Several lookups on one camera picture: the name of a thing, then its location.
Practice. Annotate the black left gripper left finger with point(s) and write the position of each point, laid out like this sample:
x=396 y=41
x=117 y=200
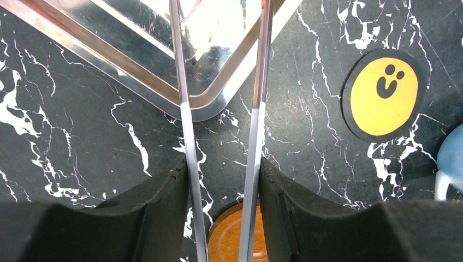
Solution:
x=145 y=223

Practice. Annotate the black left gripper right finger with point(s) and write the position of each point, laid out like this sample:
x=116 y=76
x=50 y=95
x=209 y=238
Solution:
x=300 y=225

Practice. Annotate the steel food tongs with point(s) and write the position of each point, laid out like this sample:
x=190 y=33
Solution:
x=223 y=153

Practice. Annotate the brown wooden round coaster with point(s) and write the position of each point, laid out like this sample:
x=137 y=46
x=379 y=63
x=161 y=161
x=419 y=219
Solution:
x=224 y=237

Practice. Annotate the orange black round coaster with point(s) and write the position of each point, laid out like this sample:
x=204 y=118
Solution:
x=382 y=95

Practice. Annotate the white ceramic mug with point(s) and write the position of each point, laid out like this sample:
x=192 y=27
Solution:
x=449 y=164

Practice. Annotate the steel serving tray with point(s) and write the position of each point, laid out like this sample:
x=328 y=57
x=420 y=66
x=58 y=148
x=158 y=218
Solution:
x=131 y=42

